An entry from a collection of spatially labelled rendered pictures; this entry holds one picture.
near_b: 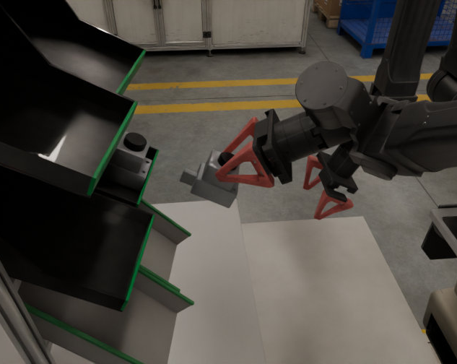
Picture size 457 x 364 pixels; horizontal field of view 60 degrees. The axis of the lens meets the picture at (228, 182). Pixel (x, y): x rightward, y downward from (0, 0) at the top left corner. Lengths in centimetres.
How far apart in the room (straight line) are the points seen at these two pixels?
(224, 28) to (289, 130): 384
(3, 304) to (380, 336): 65
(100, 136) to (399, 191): 237
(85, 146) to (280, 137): 25
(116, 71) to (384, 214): 209
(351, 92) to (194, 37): 394
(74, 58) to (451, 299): 90
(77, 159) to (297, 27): 415
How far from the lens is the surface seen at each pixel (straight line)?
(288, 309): 85
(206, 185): 57
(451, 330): 102
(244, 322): 82
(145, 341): 63
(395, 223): 242
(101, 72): 52
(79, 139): 39
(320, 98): 44
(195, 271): 90
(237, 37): 437
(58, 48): 54
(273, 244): 96
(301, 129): 51
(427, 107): 44
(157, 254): 73
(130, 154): 55
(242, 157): 51
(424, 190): 273
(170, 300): 66
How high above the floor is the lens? 156
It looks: 38 degrees down
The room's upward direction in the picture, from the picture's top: straight up
